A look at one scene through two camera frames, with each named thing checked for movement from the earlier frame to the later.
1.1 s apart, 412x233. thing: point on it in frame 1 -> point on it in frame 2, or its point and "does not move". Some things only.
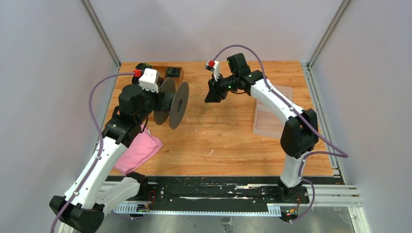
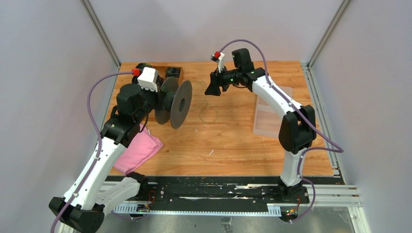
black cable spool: x=175 y=104 does not move
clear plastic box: x=267 y=123 does not move
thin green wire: x=203 y=110 -> x=206 y=104
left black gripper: x=159 y=97 does not move
